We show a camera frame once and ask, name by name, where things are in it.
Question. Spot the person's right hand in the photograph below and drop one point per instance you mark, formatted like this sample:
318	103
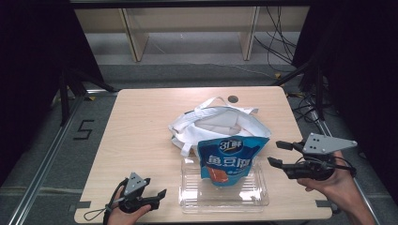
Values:
341	187

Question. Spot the blue snack bag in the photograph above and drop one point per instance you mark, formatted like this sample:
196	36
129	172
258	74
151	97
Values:
231	159

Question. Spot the black metal stand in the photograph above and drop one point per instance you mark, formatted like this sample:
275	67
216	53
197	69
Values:
65	93
317	90

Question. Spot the yellow tape piece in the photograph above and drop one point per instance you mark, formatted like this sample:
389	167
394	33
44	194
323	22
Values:
91	98
277	75

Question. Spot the white printed tote bag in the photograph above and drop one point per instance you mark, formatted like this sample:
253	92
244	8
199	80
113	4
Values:
219	123

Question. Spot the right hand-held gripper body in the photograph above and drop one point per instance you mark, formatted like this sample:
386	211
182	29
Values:
322	143

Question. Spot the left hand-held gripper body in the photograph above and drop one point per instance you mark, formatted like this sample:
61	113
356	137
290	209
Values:
133	187

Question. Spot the black curtain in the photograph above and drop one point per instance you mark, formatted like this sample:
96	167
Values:
369	78
28	78

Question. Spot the person's left hand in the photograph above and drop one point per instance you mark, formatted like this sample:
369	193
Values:
122	218

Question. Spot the light wooden desk frame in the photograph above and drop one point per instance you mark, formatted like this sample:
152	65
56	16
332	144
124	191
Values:
137	34

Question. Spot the aluminium floor rail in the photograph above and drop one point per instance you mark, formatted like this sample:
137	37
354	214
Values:
366	200
47	156

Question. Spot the clear plastic tray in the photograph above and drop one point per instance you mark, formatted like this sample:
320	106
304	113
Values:
219	200

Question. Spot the dark round table grommet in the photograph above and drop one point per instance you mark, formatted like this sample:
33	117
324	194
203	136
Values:
232	99

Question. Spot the black tape strip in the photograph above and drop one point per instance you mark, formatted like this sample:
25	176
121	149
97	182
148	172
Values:
324	203

